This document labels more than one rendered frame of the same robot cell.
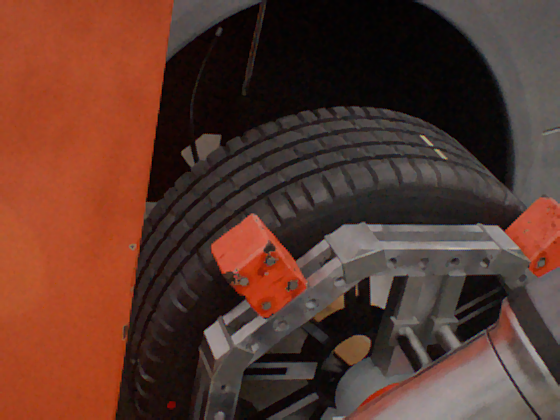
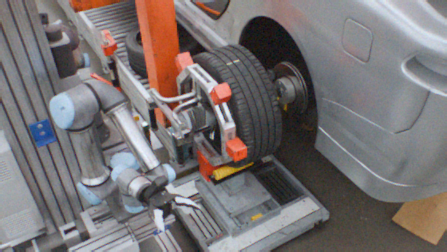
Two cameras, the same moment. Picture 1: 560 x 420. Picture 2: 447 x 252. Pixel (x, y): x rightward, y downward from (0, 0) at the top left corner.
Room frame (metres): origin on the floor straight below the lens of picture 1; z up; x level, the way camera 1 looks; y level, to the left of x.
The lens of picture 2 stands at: (1.05, -2.17, 2.40)
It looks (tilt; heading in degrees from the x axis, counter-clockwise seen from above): 41 degrees down; 81
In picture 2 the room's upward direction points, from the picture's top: straight up
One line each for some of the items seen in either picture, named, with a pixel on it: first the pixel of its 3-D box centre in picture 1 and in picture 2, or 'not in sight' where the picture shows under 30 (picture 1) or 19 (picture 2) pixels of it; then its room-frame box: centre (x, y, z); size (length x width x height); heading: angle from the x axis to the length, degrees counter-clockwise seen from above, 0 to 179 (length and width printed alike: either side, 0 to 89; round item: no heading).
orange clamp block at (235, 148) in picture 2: not in sight; (235, 149); (1.24, -0.49, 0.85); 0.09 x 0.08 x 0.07; 114
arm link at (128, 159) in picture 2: not in sight; (124, 170); (0.73, -0.69, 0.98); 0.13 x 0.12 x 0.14; 39
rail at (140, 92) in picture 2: not in sight; (116, 62); (0.44, 1.40, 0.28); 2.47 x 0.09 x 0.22; 114
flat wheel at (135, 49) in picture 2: not in sight; (166, 48); (0.88, 1.39, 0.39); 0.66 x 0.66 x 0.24
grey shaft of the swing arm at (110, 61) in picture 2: not in sight; (111, 67); (0.41, 1.29, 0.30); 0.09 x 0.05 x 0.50; 114
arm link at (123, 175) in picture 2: not in sight; (128, 179); (0.80, -0.98, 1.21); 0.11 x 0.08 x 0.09; 129
